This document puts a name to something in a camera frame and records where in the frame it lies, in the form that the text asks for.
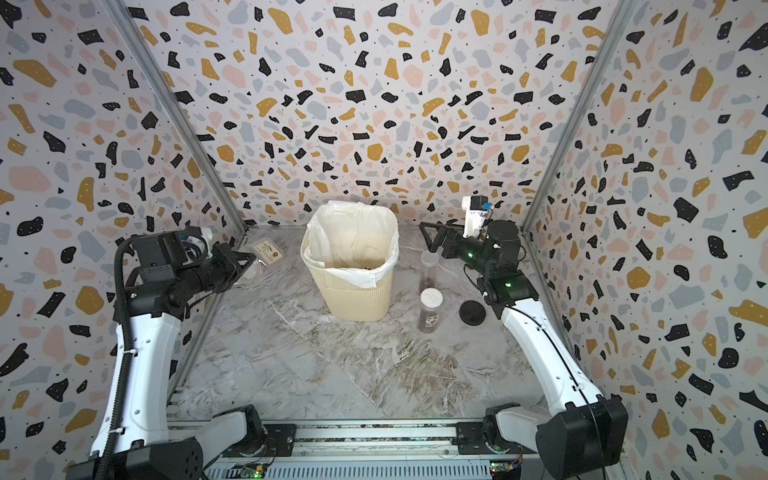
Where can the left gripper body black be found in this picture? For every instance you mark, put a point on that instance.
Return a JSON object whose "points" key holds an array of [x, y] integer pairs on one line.
{"points": [[223, 268]]}

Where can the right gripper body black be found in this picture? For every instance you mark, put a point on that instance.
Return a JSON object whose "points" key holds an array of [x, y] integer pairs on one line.
{"points": [[463, 248]]}

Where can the clear jar with flower tea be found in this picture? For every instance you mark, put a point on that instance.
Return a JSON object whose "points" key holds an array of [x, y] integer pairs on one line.
{"points": [[267, 256]]}

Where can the white lid tea jar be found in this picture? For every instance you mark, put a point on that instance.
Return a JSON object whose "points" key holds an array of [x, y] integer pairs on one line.
{"points": [[431, 301]]}

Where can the black jar lid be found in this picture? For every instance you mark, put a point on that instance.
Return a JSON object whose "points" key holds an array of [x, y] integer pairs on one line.
{"points": [[472, 313]]}

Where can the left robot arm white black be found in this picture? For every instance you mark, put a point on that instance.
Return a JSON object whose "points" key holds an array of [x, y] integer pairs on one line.
{"points": [[157, 277]]}

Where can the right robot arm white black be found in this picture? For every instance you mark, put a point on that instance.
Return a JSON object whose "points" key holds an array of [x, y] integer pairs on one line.
{"points": [[540, 348]]}

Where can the wooden chessboard box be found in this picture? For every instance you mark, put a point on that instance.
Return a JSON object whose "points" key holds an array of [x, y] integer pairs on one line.
{"points": [[499, 232]]}

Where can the white plastic bin liner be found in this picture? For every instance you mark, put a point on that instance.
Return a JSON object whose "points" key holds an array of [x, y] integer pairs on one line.
{"points": [[352, 241]]}

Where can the cream ribbed trash bin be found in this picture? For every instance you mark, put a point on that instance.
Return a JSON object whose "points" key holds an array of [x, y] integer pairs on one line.
{"points": [[349, 303]]}

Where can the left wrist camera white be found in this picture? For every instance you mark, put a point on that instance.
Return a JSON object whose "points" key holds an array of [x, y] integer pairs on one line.
{"points": [[197, 243]]}

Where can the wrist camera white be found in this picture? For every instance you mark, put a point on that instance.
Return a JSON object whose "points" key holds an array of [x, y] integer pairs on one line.
{"points": [[477, 211], [197, 243]]}

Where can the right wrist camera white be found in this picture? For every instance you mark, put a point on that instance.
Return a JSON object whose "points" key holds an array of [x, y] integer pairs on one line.
{"points": [[477, 211]]}

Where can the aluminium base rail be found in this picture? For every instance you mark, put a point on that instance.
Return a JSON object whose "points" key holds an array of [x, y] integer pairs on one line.
{"points": [[376, 449]]}

